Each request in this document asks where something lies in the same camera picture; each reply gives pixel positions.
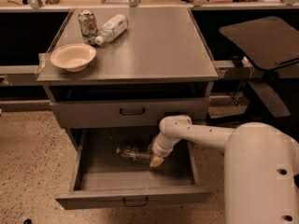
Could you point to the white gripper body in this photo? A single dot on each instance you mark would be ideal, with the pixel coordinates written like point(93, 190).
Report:
point(161, 152)

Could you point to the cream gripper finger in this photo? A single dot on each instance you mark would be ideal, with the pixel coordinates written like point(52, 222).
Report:
point(152, 143)
point(155, 161)

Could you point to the clear plastic water bottle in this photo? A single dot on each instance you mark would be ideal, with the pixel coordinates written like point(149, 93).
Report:
point(132, 153)

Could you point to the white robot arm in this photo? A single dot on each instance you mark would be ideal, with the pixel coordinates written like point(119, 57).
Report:
point(260, 163)

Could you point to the closed grey upper drawer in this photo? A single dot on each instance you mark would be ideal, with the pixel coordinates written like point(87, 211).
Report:
point(125, 113)

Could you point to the open grey middle drawer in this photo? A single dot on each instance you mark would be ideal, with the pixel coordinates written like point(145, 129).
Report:
point(104, 179)

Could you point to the grey drawer cabinet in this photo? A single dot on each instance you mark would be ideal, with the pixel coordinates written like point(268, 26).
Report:
point(160, 56)

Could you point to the white label plastic bottle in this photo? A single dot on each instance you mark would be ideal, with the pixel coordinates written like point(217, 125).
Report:
point(109, 31)

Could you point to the white paper bowl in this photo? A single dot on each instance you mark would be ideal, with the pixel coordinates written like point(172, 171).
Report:
point(73, 57)

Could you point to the green soda can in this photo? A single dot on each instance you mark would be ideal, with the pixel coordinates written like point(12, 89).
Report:
point(88, 26)

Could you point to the black office chair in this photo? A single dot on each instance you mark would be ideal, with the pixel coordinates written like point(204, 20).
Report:
point(264, 52)

